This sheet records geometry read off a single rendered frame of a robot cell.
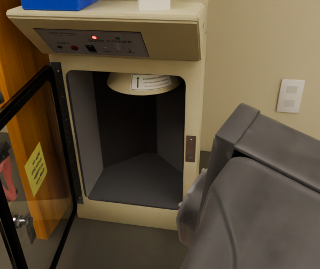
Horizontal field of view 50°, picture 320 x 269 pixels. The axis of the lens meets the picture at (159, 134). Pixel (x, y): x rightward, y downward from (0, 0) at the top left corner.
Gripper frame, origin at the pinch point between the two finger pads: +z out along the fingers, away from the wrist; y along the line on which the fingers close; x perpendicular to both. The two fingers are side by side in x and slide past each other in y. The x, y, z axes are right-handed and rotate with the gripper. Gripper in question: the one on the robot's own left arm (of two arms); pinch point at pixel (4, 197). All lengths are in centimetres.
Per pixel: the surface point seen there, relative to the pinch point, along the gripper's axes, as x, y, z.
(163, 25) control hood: -8.3, -38.0, -15.3
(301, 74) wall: -58, -64, 24
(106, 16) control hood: -8.6, -30.3, -19.9
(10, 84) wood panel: -15.0, -4.4, -15.6
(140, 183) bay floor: -29.2, -11.7, 25.0
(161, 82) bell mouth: -23.4, -30.4, -1.8
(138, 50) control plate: -14.7, -31.0, -11.9
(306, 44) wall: -58, -67, 15
